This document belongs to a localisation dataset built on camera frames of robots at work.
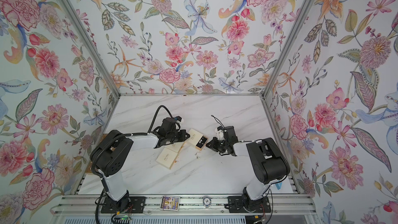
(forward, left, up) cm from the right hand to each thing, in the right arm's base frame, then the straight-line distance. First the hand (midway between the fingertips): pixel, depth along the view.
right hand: (206, 142), depth 94 cm
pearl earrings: (-9, +5, -2) cm, 10 cm away
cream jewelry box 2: (-4, +18, +2) cm, 19 cm away
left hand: (+2, +9, +4) cm, 10 cm away
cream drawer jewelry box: (-11, +22, +3) cm, 25 cm away
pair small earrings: (0, +3, +2) cm, 4 cm away
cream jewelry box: (+1, +6, +2) cm, 6 cm away
